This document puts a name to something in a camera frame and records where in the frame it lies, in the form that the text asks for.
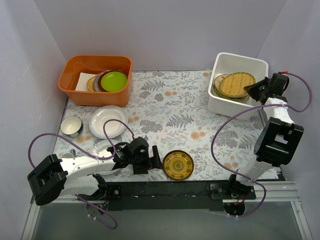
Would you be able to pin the woven bamboo tray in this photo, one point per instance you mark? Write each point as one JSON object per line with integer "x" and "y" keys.
{"x": 233, "y": 85}

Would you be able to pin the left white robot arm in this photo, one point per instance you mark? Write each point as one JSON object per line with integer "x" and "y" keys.
{"x": 54, "y": 177}

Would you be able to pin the grey plate in bin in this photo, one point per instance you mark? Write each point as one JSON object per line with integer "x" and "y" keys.
{"x": 96, "y": 87}

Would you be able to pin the white dark-rimmed bowl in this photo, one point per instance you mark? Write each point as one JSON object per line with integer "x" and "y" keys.
{"x": 71, "y": 126}

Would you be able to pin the white plastic bin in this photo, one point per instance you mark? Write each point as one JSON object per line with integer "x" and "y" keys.
{"x": 229, "y": 63}

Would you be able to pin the white scalloped plate front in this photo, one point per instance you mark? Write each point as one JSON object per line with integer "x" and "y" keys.
{"x": 100, "y": 149}

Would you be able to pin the dark brown plate in bin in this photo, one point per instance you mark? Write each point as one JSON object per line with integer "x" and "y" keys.
{"x": 101, "y": 75}

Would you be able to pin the small white cup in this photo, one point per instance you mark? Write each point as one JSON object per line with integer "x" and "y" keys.
{"x": 69, "y": 155}

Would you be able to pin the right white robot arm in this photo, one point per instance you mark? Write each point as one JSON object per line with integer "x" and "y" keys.
{"x": 278, "y": 140}

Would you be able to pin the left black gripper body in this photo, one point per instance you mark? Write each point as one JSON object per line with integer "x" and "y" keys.
{"x": 150, "y": 161}

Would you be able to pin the beige bird plate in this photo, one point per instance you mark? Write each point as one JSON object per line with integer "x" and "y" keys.
{"x": 216, "y": 84}

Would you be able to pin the yellow brown patterned plate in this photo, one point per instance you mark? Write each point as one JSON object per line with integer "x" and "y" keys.
{"x": 178, "y": 165}

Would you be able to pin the woven plate in bin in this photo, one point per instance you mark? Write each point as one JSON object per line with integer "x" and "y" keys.
{"x": 90, "y": 83}

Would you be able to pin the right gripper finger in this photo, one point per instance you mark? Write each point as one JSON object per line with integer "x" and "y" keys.
{"x": 258, "y": 85}
{"x": 254, "y": 94}

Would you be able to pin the floral patterned table mat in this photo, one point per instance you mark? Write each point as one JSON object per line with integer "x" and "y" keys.
{"x": 170, "y": 110}

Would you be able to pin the white paper sheet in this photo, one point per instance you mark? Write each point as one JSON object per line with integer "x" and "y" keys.
{"x": 82, "y": 82}

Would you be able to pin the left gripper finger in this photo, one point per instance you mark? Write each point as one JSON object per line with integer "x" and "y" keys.
{"x": 156, "y": 160}
{"x": 140, "y": 169}

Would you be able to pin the aluminium frame rail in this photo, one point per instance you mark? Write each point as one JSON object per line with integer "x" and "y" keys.
{"x": 269, "y": 191}

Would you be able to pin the lime green plate in bin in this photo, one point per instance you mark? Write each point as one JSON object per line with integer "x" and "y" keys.
{"x": 114, "y": 81}

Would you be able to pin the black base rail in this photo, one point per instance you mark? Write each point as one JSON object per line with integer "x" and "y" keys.
{"x": 161, "y": 195}

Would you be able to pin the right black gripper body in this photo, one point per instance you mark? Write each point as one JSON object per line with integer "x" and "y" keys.
{"x": 259, "y": 89}

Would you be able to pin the orange plastic bin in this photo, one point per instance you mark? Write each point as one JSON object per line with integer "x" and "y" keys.
{"x": 95, "y": 64}

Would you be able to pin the beige green leaf plate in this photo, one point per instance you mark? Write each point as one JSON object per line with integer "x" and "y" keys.
{"x": 246, "y": 99}

